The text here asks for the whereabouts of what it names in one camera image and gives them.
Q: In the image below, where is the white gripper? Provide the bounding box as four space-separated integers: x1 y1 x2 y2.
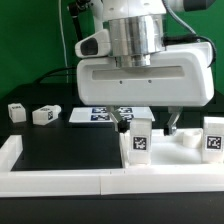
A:
75 29 214 136

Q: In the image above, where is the white square table top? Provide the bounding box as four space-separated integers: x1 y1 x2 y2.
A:
120 128 203 168

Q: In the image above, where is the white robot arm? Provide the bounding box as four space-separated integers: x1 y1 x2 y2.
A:
75 0 216 135

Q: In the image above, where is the white U-shaped fence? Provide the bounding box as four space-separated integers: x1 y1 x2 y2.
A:
0 135 224 197

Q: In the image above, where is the white fiducial marker sheet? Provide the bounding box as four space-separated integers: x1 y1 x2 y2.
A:
69 107 155 123

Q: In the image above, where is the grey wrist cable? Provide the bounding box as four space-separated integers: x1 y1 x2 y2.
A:
161 0 218 68

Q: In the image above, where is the black cable conduit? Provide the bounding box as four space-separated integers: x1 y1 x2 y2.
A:
33 0 92 84

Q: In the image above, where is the white thin cable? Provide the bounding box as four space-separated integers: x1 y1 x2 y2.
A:
58 0 70 84

